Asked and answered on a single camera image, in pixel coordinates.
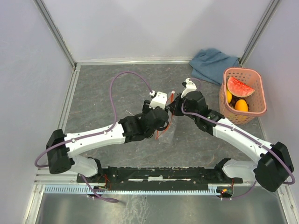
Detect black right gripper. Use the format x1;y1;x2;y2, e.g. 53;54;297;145
168;93;197;120

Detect clear zip top bag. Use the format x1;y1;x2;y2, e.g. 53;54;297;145
155;90;178;143

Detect watermelon slice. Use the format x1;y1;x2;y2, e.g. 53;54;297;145
227;77;255;98

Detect orange mango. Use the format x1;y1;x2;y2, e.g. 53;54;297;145
235;99;249;112

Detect pink plastic basket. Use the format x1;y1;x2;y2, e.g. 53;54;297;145
219;67;267;125

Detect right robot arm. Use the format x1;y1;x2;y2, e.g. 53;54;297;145
167;91;296;192

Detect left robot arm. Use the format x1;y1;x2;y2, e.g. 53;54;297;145
46;100;169;182

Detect blue cloth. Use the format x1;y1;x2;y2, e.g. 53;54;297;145
189;48;240;85

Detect yellow mango left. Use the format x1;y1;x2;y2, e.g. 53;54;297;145
227;90;233;104

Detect dark red grapes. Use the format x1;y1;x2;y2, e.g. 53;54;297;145
231;98;246;108

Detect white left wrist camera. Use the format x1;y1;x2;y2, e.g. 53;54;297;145
149;91;168;104

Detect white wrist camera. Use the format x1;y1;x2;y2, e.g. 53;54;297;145
149;91;168;104
181;78;197;98

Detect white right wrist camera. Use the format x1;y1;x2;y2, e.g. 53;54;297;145
181;78;197;98

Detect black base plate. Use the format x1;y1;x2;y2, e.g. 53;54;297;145
87;167;243;191

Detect light blue cable duct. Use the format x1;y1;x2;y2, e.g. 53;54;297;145
44;183;231;195

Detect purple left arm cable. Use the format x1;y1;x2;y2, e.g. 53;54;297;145
34;71;155;203

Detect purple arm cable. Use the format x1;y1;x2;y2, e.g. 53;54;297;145
34;71;155;203
181;78;296;200

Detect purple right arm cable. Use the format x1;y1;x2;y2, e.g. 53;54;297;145
181;78;296;200

